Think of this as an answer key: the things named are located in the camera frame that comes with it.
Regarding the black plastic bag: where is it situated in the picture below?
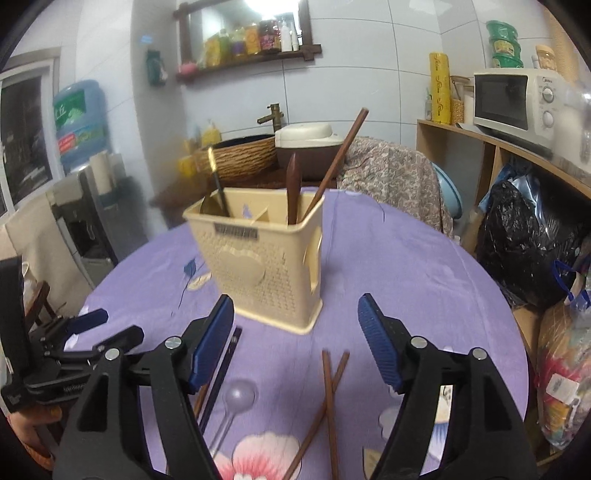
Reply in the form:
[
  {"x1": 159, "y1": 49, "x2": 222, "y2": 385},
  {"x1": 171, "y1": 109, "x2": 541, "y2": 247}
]
[{"x1": 475, "y1": 180, "x2": 587, "y2": 310}]

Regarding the white microwave oven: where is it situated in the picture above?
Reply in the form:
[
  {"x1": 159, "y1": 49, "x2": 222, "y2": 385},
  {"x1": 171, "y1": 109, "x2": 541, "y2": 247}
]
[{"x1": 472, "y1": 68, "x2": 573, "y2": 151}]

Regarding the clear bag with white tag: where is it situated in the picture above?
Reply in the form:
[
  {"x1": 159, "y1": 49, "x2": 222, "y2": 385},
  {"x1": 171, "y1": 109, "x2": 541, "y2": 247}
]
[{"x1": 536, "y1": 300, "x2": 591, "y2": 450}]

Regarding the wicker wash basin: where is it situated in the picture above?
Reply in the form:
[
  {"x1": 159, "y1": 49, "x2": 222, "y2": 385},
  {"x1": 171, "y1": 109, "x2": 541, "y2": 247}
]
[{"x1": 194, "y1": 134, "x2": 278, "y2": 183}]

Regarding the white and brown rice cooker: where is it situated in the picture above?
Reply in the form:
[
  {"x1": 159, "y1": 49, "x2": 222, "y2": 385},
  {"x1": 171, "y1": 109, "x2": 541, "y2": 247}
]
[{"x1": 274, "y1": 122, "x2": 347, "y2": 178}]

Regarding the blue water jug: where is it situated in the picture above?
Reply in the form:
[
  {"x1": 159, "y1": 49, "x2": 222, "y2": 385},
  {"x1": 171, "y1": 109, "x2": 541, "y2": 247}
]
[{"x1": 52, "y1": 79, "x2": 112, "y2": 174}]

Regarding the water dispenser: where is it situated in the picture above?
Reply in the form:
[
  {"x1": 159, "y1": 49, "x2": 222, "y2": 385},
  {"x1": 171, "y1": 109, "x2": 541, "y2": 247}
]
[{"x1": 46, "y1": 164, "x2": 153, "y2": 291}]

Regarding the beige plastic utensil holder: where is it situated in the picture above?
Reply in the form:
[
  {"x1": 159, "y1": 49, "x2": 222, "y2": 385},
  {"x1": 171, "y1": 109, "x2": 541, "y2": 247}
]
[{"x1": 182, "y1": 187, "x2": 326, "y2": 336}]

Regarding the window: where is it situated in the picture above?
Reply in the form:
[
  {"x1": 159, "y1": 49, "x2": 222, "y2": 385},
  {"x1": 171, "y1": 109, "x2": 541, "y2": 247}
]
[{"x1": 0, "y1": 48, "x2": 63, "y2": 227}]

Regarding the purple floral tablecloth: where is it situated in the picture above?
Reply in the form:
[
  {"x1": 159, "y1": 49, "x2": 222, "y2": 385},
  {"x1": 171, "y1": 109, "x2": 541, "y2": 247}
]
[{"x1": 76, "y1": 187, "x2": 529, "y2": 480}]

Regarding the wooden stool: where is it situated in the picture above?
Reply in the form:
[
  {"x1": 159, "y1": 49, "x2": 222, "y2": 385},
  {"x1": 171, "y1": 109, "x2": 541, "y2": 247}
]
[{"x1": 23, "y1": 281, "x2": 51, "y2": 324}]

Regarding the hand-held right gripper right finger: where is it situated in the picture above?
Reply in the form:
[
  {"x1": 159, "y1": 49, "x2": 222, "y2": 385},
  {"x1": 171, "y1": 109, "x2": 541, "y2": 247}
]
[{"x1": 358, "y1": 293, "x2": 539, "y2": 480}]

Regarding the light blue basin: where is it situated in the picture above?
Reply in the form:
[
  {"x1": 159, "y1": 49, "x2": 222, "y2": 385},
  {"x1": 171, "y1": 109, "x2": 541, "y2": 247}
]
[{"x1": 431, "y1": 164, "x2": 464, "y2": 222}]

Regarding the beige cloth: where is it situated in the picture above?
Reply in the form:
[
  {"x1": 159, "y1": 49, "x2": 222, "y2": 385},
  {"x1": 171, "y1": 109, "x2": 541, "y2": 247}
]
[{"x1": 0, "y1": 194, "x2": 93, "y2": 315}]

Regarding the dark sauce bottle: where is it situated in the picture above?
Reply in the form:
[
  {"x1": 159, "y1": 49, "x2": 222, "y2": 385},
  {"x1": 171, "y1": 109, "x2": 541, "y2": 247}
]
[{"x1": 259, "y1": 19, "x2": 281, "y2": 52}]

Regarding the shiny blue plastic bag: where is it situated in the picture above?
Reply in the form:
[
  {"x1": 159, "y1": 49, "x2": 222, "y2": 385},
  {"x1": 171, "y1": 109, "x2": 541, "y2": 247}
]
[{"x1": 480, "y1": 161, "x2": 546, "y2": 208}]

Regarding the person's left hand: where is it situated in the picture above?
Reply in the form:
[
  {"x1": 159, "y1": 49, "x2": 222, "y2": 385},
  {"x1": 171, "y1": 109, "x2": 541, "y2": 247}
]
[{"x1": 7, "y1": 405, "x2": 63, "y2": 444}]

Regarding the tall stack of tan cups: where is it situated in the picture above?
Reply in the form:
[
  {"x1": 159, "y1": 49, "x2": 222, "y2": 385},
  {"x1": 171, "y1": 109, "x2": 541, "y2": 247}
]
[{"x1": 551, "y1": 28, "x2": 587, "y2": 86}]

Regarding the bronze faucet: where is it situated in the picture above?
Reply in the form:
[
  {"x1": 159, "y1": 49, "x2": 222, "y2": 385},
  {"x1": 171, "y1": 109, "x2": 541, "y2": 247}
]
[{"x1": 257, "y1": 103, "x2": 283, "y2": 134}]

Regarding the patterned cloth cover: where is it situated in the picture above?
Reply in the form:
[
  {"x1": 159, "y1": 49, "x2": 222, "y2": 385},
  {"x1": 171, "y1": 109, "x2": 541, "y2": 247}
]
[{"x1": 336, "y1": 137, "x2": 455, "y2": 238}]

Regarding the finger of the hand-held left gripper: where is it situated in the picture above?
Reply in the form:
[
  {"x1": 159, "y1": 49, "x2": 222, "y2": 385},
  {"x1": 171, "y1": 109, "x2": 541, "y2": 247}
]
[
  {"x1": 30, "y1": 308, "x2": 110, "y2": 352},
  {"x1": 51, "y1": 324, "x2": 145, "y2": 370}
]

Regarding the clear bag with blue handle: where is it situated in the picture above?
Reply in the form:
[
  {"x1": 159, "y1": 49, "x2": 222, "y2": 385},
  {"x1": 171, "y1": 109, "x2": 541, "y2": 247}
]
[{"x1": 554, "y1": 261, "x2": 591, "y2": 315}]

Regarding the glass jar of yellow grains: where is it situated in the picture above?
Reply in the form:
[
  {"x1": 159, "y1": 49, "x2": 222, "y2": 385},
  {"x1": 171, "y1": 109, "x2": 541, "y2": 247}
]
[{"x1": 450, "y1": 75, "x2": 476, "y2": 125}]

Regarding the yellow roll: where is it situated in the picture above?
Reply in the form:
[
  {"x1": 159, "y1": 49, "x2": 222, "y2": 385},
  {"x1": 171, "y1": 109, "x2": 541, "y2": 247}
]
[{"x1": 429, "y1": 52, "x2": 451, "y2": 125}]

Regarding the metal spoon with wooden handle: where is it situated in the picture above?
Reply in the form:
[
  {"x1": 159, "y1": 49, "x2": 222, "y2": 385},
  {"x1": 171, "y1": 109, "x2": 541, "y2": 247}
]
[{"x1": 286, "y1": 154, "x2": 301, "y2": 226}]

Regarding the yellow packet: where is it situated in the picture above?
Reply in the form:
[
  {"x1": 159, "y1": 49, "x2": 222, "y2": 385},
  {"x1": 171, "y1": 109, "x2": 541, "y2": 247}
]
[{"x1": 203, "y1": 34, "x2": 221, "y2": 68}]

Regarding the short stack of white cups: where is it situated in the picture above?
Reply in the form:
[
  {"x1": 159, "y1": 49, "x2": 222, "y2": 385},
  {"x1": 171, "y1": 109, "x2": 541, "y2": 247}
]
[{"x1": 89, "y1": 152, "x2": 116, "y2": 195}]

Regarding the light wooden shelf unit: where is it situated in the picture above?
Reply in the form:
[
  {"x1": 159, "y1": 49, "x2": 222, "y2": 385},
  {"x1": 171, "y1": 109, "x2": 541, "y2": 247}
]
[{"x1": 416, "y1": 119, "x2": 591, "y2": 462}]

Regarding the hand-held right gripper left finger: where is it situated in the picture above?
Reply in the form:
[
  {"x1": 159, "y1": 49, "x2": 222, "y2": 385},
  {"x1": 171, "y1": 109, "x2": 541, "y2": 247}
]
[{"x1": 52, "y1": 294, "x2": 236, "y2": 480}]

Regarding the green wall holder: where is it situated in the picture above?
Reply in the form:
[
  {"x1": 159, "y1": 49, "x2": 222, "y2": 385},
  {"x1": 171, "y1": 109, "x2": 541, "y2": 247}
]
[{"x1": 147, "y1": 47, "x2": 168, "y2": 86}]

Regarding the wooden framed mirror shelf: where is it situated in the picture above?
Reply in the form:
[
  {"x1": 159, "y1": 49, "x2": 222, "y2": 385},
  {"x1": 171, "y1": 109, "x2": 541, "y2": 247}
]
[{"x1": 173, "y1": 0, "x2": 322, "y2": 84}]

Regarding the yellow soap pump bottle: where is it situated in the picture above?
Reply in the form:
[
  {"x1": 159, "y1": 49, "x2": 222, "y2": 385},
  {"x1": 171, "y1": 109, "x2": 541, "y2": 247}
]
[{"x1": 201, "y1": 119, "x2": 222, "y2": 148}]

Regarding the translucent grey plastic spoon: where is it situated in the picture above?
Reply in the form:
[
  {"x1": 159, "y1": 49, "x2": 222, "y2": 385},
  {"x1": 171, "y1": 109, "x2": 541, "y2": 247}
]
[{"x1": 208, "y1": 378, "x2": 257, "y2": 457}]

